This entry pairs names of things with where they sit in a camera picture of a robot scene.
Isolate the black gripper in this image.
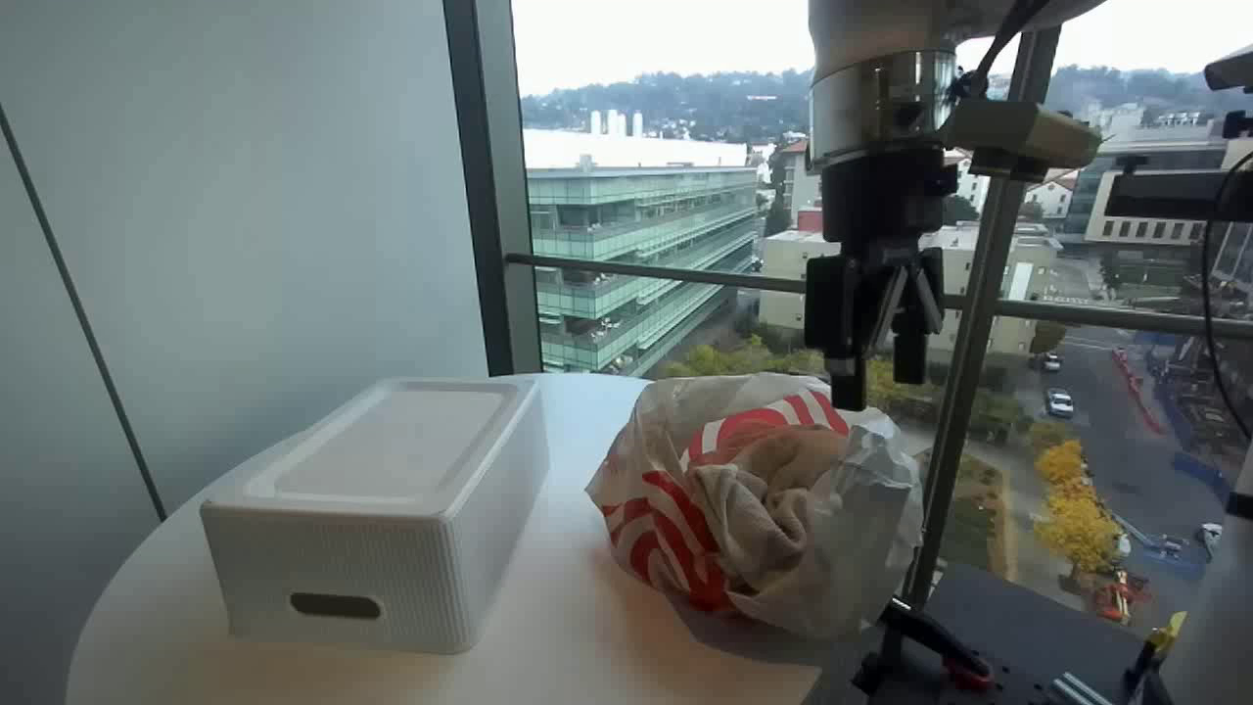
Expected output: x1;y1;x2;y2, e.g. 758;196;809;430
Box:
798;141;963;414

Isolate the metal stand pole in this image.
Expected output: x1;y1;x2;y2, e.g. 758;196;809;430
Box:
897;24;1068;618

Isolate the metal balcony railing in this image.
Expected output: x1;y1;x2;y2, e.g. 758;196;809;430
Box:
504;251;1253;345

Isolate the white red-printed plastic bag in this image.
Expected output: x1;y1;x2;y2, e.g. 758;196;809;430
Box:
585;372;929;645

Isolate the black red clamp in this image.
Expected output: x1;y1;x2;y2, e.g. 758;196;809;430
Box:
854;594;1004;700

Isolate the black side platform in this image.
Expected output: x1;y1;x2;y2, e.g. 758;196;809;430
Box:
808;560;1180;705

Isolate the white plastic storage box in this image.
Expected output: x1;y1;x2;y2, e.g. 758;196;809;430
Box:
195;372;554;659

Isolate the thin black looped cable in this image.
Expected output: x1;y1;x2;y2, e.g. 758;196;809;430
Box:
1194;149;1253;445

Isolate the thin black camera cable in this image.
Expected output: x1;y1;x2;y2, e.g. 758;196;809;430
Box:
954;0;1064;101

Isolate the black mounted camera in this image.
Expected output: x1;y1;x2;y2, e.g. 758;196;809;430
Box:
1102;42;1253;226

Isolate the dark window frame post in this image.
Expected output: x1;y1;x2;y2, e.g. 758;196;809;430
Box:
439;0;544;380

